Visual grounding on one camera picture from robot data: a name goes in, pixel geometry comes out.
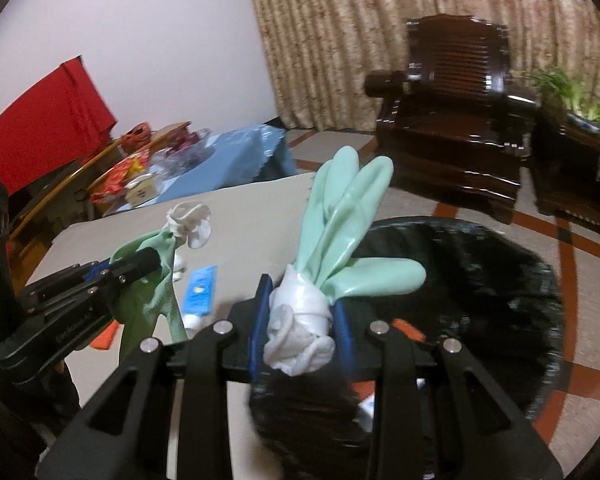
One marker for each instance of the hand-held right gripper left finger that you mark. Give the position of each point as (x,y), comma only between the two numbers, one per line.
(261,320)

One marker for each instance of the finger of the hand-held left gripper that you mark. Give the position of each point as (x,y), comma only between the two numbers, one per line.
(132,266)
(94,271)

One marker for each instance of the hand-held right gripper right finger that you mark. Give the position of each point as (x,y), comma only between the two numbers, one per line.
(343,332)

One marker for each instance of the green rubber glove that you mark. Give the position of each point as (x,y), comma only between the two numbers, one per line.
(150,280)
(337,220)

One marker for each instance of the orange plastic piece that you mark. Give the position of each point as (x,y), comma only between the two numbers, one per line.
(102,341)
(406,330)

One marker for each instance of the blue squeeze tube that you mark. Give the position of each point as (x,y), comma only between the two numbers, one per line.
(200,290)

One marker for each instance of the black bag-lined bin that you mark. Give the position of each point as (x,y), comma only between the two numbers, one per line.
(455,285)

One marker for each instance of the beige tissue box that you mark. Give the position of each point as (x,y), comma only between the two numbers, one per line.
(142,191)

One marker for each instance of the white blue packet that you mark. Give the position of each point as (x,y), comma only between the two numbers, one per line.
(367,406)

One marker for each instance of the red yellow snack bag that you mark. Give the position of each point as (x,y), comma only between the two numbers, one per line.
(115,180)

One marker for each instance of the glass fruit bowl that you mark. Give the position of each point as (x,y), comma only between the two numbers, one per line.
(185,155)

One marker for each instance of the dark red plastic bag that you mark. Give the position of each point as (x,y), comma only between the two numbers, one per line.
(137,135)

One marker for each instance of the blue tablecloth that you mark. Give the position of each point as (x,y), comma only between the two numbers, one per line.
(235,160)

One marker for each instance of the red cloth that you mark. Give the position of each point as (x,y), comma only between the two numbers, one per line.
(45,115)

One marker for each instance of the dark wooden armchair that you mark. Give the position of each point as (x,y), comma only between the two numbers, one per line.
(450,110)

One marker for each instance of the dark wooden side table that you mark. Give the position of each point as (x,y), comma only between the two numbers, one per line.
(575,195)

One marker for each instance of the beige patterned curtain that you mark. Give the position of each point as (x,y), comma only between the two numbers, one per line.
(340,35)

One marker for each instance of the potted green plant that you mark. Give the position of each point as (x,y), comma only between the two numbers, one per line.
(570,90)

